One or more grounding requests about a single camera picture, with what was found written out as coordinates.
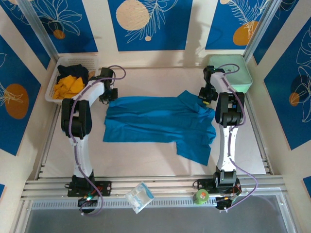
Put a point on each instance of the aluminium corner post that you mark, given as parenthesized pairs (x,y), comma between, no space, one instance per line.
(39,26)
(262,26)

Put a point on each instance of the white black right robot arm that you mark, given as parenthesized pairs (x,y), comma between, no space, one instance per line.
(222,145)

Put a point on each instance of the yellow t-shirt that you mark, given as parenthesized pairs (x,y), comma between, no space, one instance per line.
(65,87)

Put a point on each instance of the tan cloth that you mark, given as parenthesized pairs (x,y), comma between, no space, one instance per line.
(91,73)

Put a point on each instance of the mint green zip case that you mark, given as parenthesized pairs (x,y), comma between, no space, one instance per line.
(240,72)

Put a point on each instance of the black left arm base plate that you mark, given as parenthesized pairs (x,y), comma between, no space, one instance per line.
(105,188)

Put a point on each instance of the blue t-shirt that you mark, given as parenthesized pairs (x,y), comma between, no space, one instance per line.
(150,119)

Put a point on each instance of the clear plastic bag blue print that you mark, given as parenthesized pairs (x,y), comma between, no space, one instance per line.
(139,197)

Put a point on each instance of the aluminium rail frame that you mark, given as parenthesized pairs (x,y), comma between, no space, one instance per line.
(158,180)

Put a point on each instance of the green tape roll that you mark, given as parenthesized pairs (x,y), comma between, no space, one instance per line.
(201,197)

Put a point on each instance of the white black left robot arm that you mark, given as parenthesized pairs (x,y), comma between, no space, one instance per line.
(85,150)

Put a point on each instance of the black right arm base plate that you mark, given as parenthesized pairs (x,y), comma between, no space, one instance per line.
(204,183)

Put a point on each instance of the white plastic mesh basket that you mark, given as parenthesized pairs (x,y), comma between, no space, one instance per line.
(80,60)

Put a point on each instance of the black controller board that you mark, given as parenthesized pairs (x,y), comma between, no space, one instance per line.
(87,201)
(226,202)

